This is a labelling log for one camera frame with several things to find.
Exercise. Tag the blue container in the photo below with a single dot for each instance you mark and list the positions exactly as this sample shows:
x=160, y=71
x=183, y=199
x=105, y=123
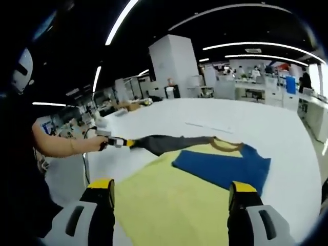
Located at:
x=291, y=85

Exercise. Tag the white square pillar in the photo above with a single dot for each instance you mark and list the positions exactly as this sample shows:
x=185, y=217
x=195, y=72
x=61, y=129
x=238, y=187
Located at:
x=174, y=66

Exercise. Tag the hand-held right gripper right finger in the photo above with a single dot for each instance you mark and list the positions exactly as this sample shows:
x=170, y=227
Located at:
x=256, y=217

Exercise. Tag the person's left hand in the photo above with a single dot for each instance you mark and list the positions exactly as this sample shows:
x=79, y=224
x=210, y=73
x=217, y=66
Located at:
x=99, y=143

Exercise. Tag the small black white stand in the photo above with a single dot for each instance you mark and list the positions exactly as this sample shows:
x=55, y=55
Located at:
x=171, y=91

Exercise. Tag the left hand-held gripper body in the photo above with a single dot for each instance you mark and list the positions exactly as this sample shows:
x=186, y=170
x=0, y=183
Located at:
x=116, y=142

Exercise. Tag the black yellow bundle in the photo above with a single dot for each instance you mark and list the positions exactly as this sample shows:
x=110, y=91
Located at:
x=152, y=100

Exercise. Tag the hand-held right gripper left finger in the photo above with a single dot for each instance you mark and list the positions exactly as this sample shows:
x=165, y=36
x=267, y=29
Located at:
x=87, y=215

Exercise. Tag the yellow blue grey garment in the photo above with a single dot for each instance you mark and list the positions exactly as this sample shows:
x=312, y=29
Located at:
x=166, y=194

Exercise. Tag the cardboard box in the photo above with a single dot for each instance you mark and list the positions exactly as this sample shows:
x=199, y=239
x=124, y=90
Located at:
x=129, y=105

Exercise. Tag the white counter cabinet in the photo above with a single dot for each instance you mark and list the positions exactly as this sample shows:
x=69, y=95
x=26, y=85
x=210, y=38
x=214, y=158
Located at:
x=315, y=115

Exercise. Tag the white worn device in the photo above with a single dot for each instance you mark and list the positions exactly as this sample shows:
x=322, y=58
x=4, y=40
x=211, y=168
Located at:
x=23, y=70

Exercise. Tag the person's dark clothing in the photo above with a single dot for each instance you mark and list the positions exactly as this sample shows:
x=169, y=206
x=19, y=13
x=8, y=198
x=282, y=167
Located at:
x=18, y=179

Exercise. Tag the white ceiling light strip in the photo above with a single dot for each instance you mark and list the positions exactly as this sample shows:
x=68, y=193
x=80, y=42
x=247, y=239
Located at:
x=256, y=55
x=256, y=43
x=120, y=23

